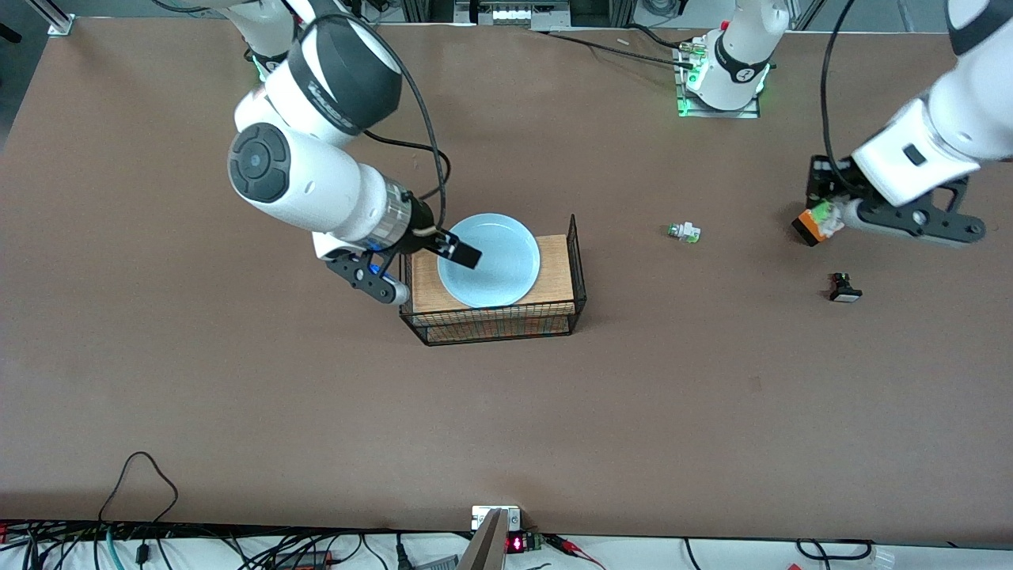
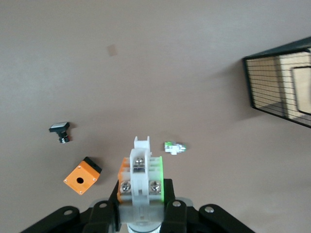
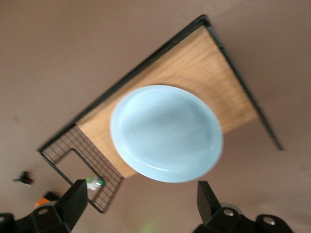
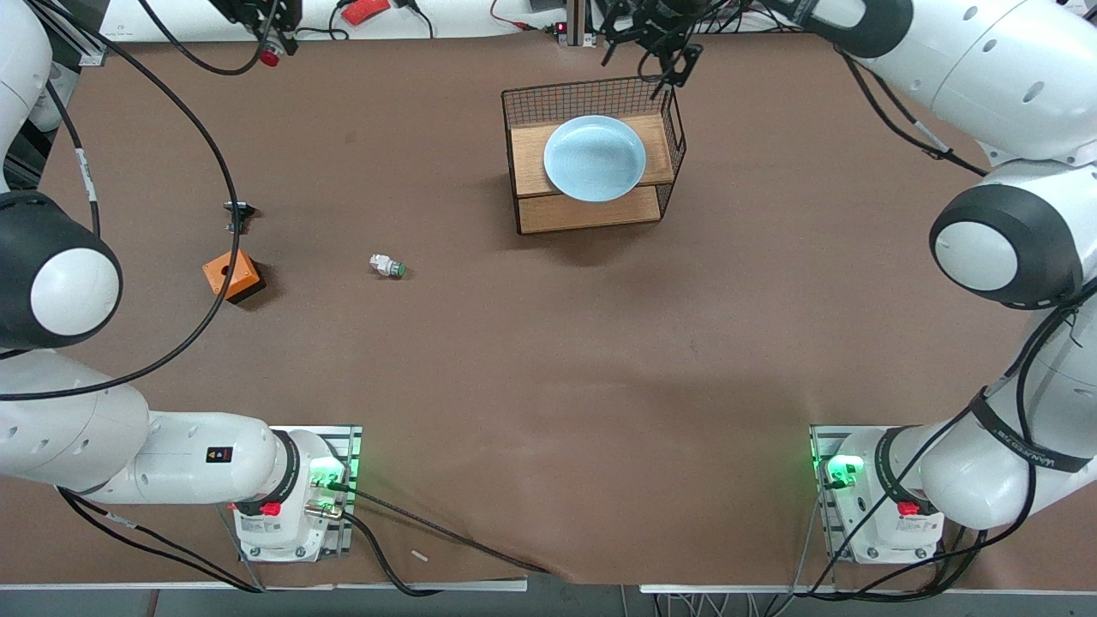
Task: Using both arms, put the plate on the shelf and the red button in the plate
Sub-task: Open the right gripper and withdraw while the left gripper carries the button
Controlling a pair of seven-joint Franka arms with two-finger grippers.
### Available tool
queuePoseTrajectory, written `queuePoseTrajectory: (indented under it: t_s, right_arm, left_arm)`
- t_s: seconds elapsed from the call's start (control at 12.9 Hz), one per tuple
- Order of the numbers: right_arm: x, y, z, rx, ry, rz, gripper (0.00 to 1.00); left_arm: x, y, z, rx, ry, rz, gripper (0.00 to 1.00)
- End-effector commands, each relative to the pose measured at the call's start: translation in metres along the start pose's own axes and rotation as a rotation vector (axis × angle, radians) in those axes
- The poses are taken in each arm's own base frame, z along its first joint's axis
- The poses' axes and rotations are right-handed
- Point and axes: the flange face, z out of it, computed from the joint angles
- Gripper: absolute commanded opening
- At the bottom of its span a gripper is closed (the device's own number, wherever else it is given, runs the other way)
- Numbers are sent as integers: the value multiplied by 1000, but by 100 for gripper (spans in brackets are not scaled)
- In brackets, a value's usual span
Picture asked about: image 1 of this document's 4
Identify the light blue round plate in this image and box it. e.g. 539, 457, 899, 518
437, 212, 542, 309

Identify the orange button box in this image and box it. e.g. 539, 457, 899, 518
791, 207, 833, 247

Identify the light wooden board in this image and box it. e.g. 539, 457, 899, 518
411, 234, 576, 314

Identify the grey power strip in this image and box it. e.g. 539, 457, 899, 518
454, 0, 572, 29

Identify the red clip lead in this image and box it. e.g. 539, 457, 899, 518
546, 534, 607, 570

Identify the aluminium left arm base plate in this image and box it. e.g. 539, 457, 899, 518
674, 40, 762, 120

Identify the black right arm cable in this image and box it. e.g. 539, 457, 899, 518
301, 9, 453, 232

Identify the black wire basket wooden top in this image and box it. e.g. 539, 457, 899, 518
398, 214, 588, 347

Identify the black table cable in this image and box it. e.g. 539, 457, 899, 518
537, 25, 699, 69

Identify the grey metal camera stand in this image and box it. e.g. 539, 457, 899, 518
457, 505, 523, 570

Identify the black looped cable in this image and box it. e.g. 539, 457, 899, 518
98, 451, 180, 525

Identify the thin black curled cable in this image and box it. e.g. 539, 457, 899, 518
795, 538, 873, 561

